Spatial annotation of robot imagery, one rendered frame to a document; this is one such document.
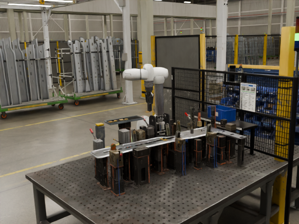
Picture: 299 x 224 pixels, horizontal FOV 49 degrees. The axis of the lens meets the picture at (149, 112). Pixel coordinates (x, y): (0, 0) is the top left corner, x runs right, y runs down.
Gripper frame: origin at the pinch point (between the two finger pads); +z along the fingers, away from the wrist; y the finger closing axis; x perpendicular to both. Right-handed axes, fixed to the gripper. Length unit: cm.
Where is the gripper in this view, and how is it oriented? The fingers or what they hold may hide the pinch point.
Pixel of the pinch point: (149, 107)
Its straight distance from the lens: 318.8
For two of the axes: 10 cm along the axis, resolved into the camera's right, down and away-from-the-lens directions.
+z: 0.3, 9.8, 2.1
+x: 8.4, -1.4, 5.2
